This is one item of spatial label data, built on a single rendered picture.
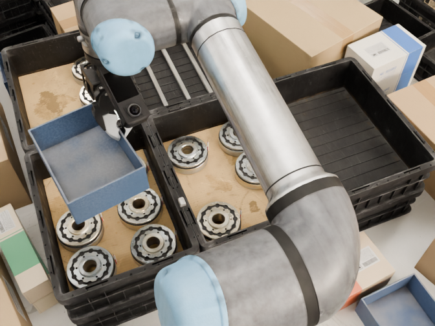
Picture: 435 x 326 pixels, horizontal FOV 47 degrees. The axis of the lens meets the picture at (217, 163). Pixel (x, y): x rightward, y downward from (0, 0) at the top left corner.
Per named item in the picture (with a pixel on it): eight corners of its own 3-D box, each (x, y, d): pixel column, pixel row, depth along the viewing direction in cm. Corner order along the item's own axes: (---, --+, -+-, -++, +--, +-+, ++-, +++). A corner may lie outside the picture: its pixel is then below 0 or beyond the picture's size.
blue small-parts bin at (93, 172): (150, 187, 96) (145, 166, 90) (77, 225, 91) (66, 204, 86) (105, 121, 106) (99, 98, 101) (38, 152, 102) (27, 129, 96)
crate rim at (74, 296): (202, 255, 105) (202, 250, 103) (59, 308, 98) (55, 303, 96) (145, 122, 127) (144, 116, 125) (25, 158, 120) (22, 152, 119)
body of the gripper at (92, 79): (121, 77, 96) (114, 24, 86) (140, 105, 91) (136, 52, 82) (82, 90, 93) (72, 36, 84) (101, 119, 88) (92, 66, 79)
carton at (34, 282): (55, 290, 116) (48, 279, 111) (30, 304, 114) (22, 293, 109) (17, 215, 128) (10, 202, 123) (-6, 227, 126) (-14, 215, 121)
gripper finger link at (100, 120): (117, 119, 95) (113, 85, 88) (121, 125, 94) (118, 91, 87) (94, 128, 93) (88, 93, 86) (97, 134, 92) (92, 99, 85)
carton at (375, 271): (356, 245, 129) (363, 230, 123) (387, 284, 123) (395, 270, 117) (305, 272, 125) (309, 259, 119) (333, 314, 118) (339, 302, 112)
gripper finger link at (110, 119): (110, 123, 101) (105, 89, 93) (122, 143, 97) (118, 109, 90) (95, 129, 99) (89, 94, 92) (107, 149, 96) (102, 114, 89)
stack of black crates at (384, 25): (430, 76, 247) (447, 38, 228) (385, 99, 237) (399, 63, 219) (373, 32, 267) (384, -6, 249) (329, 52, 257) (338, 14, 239)
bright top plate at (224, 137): (265, 141, 130) (265, 140, 129) (230, 155, 127) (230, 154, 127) (246, 116, 135) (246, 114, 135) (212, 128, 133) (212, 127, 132)
